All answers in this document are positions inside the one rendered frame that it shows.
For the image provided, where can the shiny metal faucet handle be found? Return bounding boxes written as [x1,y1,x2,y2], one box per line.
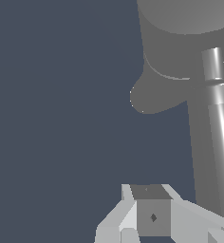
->
[200,47,224,220]

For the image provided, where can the matte grey faucet body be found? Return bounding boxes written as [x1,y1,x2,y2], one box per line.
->
[129,0,224,211]

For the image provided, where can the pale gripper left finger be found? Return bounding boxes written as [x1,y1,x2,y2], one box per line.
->
[94,183,155,243]

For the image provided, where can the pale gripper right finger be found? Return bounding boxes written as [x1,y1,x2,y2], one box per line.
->
[153,183,224,243]

